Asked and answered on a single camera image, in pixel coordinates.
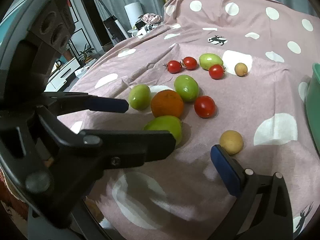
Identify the potted plant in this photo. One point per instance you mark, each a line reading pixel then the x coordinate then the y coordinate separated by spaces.
pixel 86 54

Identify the pink polka dot cloth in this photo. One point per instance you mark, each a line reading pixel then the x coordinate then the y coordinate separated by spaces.
pixel 183 197

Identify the orange tangerine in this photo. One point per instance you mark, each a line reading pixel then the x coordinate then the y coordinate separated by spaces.
pixel 167 102

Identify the red tomato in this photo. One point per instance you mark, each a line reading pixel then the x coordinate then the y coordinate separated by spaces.
pixel 204 106
pixel 189 63
pixel 173 66
pixel 216 72

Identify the tan longan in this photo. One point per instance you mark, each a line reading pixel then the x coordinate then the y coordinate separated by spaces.
pixel 231 141
pixel 241 69

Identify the green fruit front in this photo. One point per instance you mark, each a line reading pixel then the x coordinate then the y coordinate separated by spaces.
pixel 166 123

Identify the green fruit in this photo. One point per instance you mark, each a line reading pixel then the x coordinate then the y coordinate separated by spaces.
pixel 187 88
pixel 166 123
pixel 208 60
pixel 140 97

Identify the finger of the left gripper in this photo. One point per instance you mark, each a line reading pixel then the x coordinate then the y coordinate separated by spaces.
pixel 61 103

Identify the white cylinder lamp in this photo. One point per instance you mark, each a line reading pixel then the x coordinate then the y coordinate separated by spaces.
pixel 133 11

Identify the white tv cabinet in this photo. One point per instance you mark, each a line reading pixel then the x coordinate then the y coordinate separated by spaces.
pixel 59 78

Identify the vacuum cleaner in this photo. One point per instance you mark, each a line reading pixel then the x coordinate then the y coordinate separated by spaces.
pixel 113 26

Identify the pile of clothes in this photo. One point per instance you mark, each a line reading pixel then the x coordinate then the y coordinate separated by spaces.
pixel 145 24

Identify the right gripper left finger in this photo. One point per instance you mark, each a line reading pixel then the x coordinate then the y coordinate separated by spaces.
pixel 52 167

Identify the green plastic bowl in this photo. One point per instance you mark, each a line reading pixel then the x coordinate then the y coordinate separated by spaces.
pixel 312 105

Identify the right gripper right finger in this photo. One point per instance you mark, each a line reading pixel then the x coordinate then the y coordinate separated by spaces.
pixel 262 209

